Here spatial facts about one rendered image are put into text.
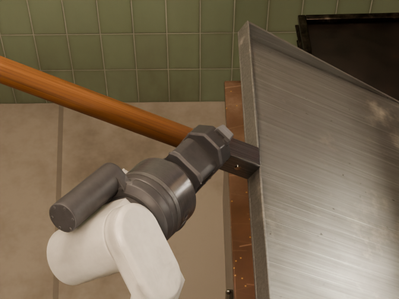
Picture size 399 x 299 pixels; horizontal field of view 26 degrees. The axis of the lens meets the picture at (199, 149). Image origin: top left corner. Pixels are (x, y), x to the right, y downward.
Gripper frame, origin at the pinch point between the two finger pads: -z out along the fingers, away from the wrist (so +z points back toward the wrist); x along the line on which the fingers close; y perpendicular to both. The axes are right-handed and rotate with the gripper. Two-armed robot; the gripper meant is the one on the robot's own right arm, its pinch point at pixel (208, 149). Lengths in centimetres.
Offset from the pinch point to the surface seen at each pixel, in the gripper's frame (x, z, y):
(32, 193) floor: -129, -83, 35
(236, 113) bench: -50, -76, 5
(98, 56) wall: -101, -116, 51
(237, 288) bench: -51, -37, -20
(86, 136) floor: -122, -108, 38
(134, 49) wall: -93, -121, 45
